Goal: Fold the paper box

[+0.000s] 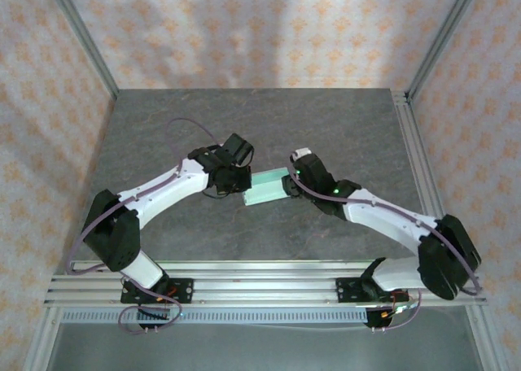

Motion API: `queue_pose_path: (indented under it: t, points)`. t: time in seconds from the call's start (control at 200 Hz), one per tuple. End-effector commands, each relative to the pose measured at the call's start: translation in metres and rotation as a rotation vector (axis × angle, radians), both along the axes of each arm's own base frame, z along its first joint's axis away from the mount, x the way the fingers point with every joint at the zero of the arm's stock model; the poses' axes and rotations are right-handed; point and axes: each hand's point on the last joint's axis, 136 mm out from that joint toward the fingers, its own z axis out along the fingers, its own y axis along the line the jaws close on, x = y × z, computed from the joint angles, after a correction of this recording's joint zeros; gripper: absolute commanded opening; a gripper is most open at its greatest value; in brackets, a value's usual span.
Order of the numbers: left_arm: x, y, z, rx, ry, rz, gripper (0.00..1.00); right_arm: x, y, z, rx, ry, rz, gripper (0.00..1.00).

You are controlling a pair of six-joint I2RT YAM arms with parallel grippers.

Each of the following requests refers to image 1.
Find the aluminium frame leg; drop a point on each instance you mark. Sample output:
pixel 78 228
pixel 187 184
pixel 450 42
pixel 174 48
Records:
pixel 484 338
pixel 42 338

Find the aluminium mounting rail beam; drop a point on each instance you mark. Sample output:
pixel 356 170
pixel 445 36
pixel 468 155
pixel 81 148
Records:
pixel 264 283

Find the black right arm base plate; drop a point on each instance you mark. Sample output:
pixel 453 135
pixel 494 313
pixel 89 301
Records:
pixel 346 289

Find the aluminium side rail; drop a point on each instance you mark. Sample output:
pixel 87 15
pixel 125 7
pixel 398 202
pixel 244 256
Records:
pixel 407 123

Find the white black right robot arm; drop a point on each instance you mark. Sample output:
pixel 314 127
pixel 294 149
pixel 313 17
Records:
pixel 386 220

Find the aluminium frame post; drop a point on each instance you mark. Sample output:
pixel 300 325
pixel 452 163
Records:
pixel 439 41
pixel 86 41

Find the light teal paper box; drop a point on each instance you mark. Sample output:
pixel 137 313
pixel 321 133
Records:
pixel 264 188

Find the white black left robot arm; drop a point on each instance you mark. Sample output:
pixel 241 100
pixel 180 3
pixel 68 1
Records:
pixel 163 188

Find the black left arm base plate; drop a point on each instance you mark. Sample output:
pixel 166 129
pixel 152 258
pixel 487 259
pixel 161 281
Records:
pixel 183 287

